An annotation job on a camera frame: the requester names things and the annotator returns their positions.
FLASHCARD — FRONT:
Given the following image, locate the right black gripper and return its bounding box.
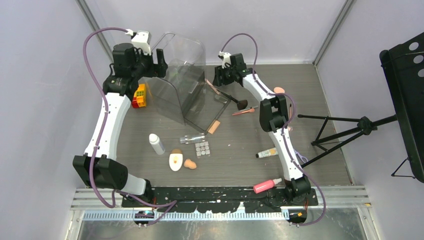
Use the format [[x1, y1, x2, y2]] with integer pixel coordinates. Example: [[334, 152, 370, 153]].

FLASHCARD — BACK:
[[211, 63, 235, 87]]

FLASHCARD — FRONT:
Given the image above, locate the clear acrylic drawer organizer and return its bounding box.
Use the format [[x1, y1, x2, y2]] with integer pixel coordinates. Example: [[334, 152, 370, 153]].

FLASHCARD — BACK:
[[146, 32, 206, 125]]

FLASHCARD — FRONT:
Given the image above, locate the clear pulled-out drawer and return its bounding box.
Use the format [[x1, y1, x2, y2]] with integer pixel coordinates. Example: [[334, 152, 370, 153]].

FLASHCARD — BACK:
[[183, 80, 231, 134]]

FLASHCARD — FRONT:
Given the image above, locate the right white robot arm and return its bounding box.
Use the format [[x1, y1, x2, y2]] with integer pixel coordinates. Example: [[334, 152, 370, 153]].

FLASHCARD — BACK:
[[212, 51, 311, 205]]

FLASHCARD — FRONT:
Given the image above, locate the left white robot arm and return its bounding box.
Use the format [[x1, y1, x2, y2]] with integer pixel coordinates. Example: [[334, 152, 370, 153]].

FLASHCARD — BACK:
[[72, 43, 168, 207]]

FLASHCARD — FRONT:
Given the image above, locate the black fan makeup brush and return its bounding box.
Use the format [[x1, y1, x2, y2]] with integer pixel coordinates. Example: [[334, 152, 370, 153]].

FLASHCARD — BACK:
[[219, 90, 248, 111]]

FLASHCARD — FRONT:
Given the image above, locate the pink makeup brush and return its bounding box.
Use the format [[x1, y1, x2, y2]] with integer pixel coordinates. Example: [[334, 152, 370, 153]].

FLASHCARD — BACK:
[[232, 108, 255, 116]]

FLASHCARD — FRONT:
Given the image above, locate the beige makeup sponge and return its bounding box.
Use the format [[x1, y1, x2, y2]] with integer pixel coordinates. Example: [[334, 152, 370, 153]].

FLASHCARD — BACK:
[[183, 158, 197, 170]]

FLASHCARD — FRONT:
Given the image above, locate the pink lipstick tube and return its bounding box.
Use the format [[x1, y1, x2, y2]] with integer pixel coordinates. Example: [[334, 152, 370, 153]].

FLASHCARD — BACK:
[[205, 79, 220, 95]]

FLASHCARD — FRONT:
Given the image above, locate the colourful toy block stack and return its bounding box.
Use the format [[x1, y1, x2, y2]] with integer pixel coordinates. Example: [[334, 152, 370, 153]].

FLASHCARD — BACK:
[[131, 83, 147, 109]]

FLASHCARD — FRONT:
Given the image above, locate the peach concealer stick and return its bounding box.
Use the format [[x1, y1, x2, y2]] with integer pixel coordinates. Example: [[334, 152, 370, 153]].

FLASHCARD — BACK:
[[207, 120, 221, 134]]

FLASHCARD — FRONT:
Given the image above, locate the pink round powder puff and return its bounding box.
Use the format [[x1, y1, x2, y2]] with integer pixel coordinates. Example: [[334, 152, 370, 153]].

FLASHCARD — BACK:
[[273, 87, 286, 94]]

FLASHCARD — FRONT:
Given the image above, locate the clear small bottle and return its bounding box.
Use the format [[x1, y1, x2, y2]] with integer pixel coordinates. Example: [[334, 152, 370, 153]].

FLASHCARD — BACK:
[[179, 133, 205, 144]]

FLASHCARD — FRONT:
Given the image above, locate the grey square sample palette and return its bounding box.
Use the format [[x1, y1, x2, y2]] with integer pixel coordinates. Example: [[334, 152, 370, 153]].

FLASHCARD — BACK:
[[194, 141, 211, 158]]

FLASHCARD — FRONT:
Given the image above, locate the white cylindrical bottle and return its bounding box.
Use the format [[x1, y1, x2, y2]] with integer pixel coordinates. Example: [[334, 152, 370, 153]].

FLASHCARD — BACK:
[[148, 133, 165, 155]]

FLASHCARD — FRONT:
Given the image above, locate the white oval compact case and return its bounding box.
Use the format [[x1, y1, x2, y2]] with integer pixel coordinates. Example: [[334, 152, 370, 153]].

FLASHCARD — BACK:
[[168, 148, 184, 172]]

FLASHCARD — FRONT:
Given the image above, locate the small printed cream tube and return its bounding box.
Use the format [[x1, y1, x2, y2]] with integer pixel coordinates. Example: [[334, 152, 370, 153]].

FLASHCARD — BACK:
[[255, 147, 278, 159]]

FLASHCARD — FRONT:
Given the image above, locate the purple eyelash curler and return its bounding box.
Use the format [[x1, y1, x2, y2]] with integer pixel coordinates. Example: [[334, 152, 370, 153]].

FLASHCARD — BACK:
[[295, 151, 309, 164]]

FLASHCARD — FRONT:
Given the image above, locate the pink spray bottle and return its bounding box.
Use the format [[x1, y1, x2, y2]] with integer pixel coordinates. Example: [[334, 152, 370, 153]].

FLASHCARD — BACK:
[[253, 178, 283, 194]]

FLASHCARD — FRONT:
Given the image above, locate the black tripod stand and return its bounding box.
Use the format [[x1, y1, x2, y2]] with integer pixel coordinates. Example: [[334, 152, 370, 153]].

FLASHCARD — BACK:
[[297, 114, 398, 168]]

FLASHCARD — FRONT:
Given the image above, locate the black perforated panel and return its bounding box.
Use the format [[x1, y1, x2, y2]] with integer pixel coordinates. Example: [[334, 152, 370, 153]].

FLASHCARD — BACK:
[[379, 33, 424, 183]]

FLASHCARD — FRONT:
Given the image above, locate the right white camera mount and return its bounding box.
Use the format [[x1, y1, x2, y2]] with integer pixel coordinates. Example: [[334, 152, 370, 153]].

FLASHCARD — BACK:
[[218, 51, 232, 69]]

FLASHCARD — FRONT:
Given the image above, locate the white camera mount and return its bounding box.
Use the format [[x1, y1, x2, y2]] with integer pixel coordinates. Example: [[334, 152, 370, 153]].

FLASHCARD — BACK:
[[125, 29, 152, 56], [218, 51, 232, 69]]

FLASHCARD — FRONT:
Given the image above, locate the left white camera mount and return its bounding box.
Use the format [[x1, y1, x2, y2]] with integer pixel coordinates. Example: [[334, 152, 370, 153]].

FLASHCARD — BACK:
[[125, 29, 152, 56]]

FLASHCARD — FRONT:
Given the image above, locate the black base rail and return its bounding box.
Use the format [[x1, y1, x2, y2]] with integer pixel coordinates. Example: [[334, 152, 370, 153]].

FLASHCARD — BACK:
[[138, 186, 319, 214]]

